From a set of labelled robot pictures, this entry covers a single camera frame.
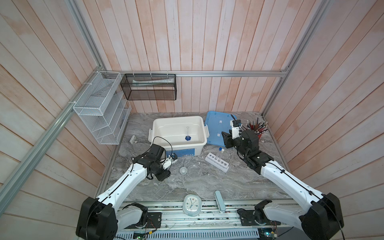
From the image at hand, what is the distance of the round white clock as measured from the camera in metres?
0.75

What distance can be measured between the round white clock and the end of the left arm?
19 centimetres

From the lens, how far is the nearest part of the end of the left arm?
0.58 m
